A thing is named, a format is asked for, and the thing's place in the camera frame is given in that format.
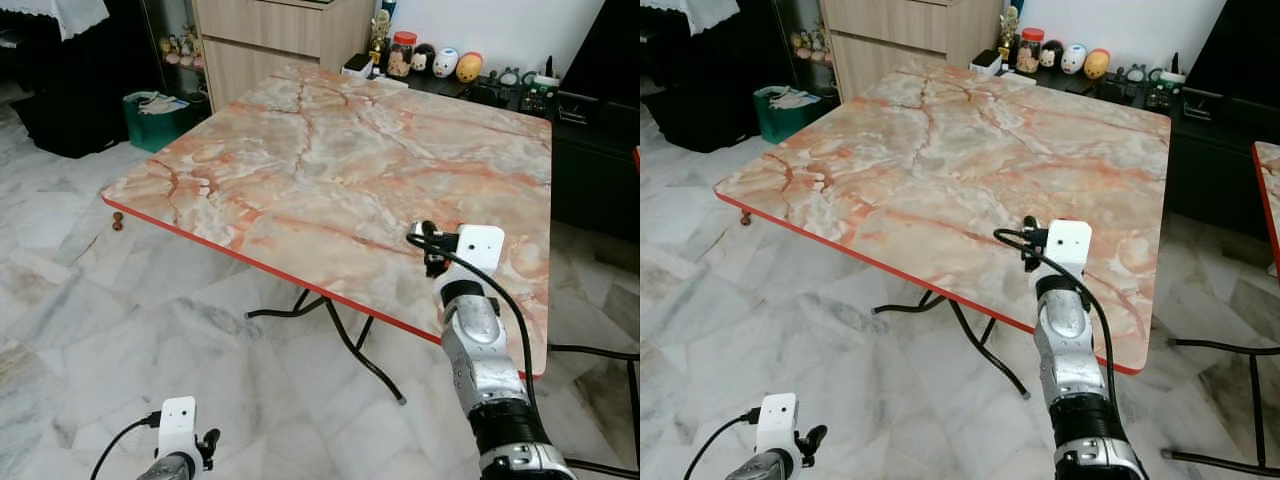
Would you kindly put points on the small brown floor knob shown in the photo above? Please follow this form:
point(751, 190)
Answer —
point(745, 216)
point(117, 222)

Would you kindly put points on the light wooden cabinet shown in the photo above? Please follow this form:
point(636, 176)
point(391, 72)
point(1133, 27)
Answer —
point(270, 40)
point(900, 38)

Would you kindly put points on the red-lidded clear jar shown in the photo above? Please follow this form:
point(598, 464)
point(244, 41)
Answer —
point(1030, 52)
point(402, 58)

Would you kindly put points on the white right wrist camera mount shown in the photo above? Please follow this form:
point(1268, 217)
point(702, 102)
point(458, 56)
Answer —
point(482, 245)
point(1070, 242)

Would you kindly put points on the red-edged marble side table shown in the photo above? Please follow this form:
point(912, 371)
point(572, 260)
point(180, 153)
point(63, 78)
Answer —
point(1270, 190)

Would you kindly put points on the black and white figurine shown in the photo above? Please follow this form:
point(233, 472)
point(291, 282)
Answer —
point(424, 60)
point(1051, 55)

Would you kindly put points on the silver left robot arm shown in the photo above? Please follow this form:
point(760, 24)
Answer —
point(762, 468)
point(170, 468)

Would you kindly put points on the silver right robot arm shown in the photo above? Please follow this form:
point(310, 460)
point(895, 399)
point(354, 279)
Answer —
point(1068, 335)
point(478, 340)

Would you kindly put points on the small white box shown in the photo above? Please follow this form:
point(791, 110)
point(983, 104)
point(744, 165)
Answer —
point(358, 66)
point(986, 61)

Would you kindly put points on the green bin with papers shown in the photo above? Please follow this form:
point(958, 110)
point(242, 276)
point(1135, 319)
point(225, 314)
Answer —
point(160, 122)
point(790, 115)

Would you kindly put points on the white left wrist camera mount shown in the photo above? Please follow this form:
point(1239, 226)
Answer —
point(777, 420)
point(178, 422)

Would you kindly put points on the white lace cloth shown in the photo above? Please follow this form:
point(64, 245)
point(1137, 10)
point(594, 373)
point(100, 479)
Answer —
point(700, 10)
point(60, 12)

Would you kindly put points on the black television screen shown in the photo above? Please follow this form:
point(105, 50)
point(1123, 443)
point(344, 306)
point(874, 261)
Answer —
point(1235, 45)
point(605, 45)

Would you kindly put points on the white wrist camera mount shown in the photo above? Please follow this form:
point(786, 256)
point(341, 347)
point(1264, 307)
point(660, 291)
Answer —
point(178, 422)
point(1070, 242)
point(482, 245)
point(777, 420)

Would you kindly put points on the white round figurine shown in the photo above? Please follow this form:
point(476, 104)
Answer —
point(1073, 59)
point(445, 63)

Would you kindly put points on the orange yellow round figurine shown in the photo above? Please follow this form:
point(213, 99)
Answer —
point(469, 67)
point(1097, 63)

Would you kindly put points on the black metal stand legs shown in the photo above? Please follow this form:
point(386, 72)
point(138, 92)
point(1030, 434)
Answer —
point(632, 400)
point(1255, 400)

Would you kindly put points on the glass display shelf with figurines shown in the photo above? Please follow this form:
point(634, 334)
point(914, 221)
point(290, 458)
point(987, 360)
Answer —
point(808, 38)
point(178, 40)

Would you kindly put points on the black low cabinet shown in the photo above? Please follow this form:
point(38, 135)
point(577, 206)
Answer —
point(1210, 170)
point(595, 165)

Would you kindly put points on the golden statuette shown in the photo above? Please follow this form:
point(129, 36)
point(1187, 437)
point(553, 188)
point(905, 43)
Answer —
point(380, 40)
point(1008, 35)

